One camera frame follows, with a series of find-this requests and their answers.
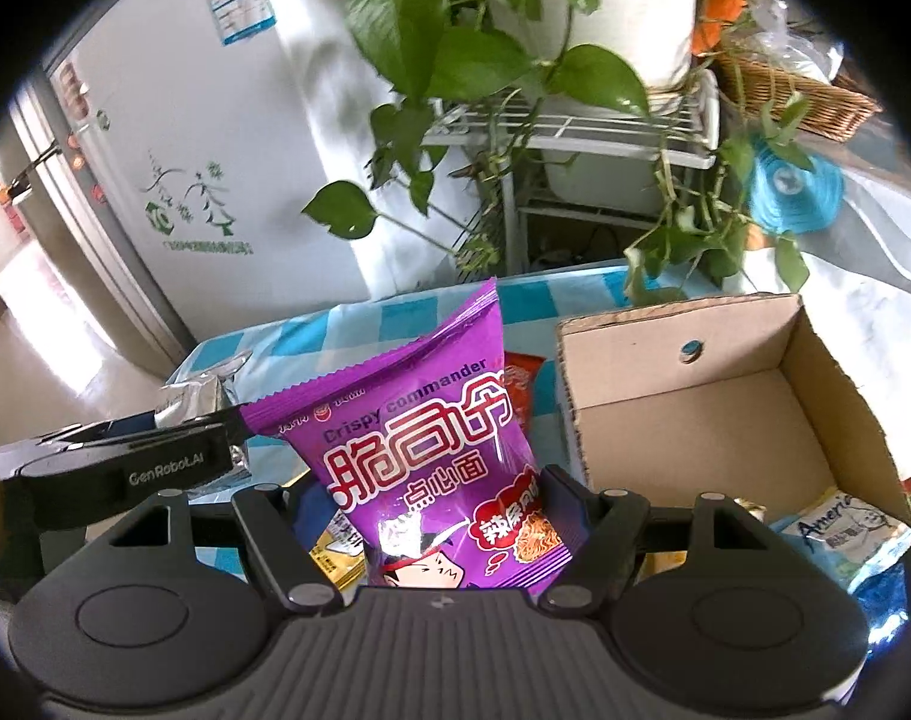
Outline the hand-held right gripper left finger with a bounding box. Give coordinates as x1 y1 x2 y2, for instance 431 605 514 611
106 480 347 608

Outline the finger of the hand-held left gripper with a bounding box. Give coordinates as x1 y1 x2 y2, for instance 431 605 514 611
39 405 250 447

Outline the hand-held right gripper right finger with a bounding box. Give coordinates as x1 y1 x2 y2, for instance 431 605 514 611
537 465 775 608

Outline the silver foil snack packet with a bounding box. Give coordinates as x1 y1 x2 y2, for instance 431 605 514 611
155 373 250 488

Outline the brown cardboard box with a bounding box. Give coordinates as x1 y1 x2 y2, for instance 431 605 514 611
556 292 906 533

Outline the purple noodle snack packet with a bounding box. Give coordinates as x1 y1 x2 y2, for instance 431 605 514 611
241 277 602 590

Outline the orange yellow snack packet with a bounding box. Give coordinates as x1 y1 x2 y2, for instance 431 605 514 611
309 517 370 590

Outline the blue white checkered tablecloth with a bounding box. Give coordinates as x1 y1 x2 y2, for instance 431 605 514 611
163 259 771 578

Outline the red snack packet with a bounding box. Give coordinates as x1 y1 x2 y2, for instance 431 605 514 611
504 352 546 436

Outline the grey steel refrigerator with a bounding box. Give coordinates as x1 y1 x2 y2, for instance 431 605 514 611
5 105 194 383

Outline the light blue snack packet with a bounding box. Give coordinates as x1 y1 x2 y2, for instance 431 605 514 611
770 487 911 590

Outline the white refrigerator with green print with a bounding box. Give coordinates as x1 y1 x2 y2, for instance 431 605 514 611
46 0 396 361

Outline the small white plant pot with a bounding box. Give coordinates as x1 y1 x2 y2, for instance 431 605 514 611
541 142 674 215

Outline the white metal plant rack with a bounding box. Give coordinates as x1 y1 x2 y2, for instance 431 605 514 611
421 67 722 278

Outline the green leafy pothos plant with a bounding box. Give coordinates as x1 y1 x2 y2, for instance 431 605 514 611
301 0 816 308

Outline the brown wicker basket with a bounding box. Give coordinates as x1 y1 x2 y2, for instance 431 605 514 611
714 45 883 143

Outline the large white plant pot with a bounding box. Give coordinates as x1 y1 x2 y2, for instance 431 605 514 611
485 0 707 95

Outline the orange toy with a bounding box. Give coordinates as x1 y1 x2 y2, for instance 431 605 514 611
691 0 748 57

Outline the clear plastic bag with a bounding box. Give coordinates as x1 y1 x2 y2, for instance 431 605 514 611
747 0 846 83

